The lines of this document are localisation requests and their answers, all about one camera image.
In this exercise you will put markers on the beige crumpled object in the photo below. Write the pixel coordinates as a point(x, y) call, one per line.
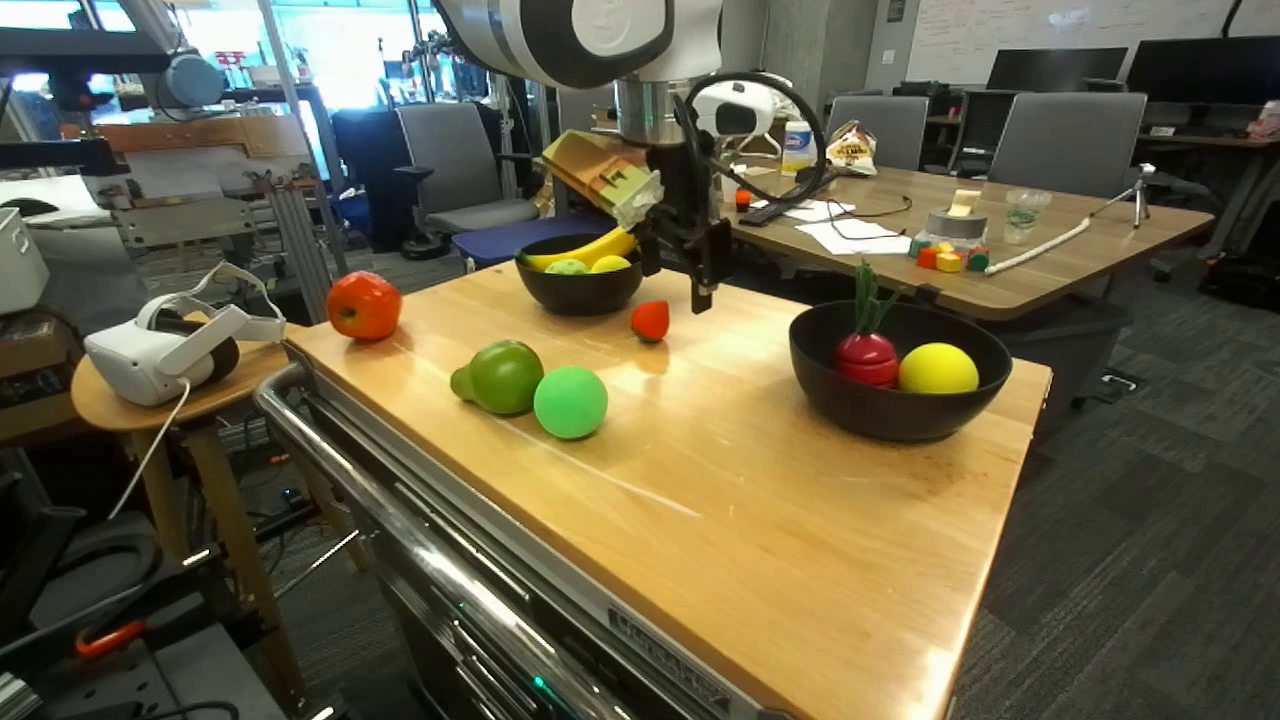
point(855, 148)

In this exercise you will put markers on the wooden meeting table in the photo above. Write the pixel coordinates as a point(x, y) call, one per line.
point(1066, 253)

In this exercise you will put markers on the green toy pear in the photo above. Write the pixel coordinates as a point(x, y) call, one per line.
point(504, 379)

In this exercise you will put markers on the red toy radish green leaves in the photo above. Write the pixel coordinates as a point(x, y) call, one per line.
point(870, 361)

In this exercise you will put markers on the aluminium frame stand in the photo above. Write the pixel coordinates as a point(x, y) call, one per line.
point(307, 253)

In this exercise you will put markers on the yellow toy banana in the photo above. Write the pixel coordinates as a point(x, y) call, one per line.
point(600, 251)

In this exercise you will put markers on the small red toy fruit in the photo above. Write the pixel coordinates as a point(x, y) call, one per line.
point(650, 322)

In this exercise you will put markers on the black plastic bowl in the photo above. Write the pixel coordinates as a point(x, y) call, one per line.
point(895, 418)
point(578, 296)

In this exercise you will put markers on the grey fabric office chair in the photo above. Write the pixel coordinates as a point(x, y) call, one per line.
point(881, 127)
point(452, 162)
point(1066, 143)

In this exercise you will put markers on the clear plastic cup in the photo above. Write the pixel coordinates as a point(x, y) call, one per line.
point(1031, 207)

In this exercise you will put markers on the colourful toy blocks cluster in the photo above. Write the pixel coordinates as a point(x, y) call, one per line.
point(945, 257)

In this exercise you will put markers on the metal tool cart cabinet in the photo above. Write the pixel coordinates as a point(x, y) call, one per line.
point(666, 674)

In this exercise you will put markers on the white paper sheets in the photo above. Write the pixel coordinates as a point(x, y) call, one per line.
point(855, 239)

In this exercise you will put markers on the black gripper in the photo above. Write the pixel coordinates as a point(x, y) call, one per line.
point(685, 201)

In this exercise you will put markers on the round wooden stool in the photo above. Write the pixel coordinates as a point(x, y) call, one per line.
point(263, 361)

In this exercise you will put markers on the bright green toy ball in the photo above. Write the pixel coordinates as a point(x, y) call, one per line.
point(569, 400)

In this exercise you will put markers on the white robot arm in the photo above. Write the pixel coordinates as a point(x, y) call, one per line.
point(587, 40)

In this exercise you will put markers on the tan wrist camera box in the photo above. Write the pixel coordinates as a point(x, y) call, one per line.
point(600, 173)

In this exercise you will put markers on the clear water bottle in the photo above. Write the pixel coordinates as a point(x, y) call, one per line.
point(803, 148)

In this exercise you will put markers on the black computer monitor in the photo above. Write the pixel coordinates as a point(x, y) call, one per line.
point(1055, 69)
point(1200, 72)

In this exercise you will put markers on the clear plastic container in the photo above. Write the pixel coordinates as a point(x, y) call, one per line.
point(963, 224)

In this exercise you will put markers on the white plastic stick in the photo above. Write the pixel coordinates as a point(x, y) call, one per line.
point(1055, 245)

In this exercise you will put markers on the white plastic device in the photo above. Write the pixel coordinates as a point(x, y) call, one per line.
point(21, 267)

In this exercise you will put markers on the red orange tomato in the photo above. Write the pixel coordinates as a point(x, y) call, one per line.
point(366, 306)

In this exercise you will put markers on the white VR headset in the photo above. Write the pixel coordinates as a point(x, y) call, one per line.
point(146, 361)

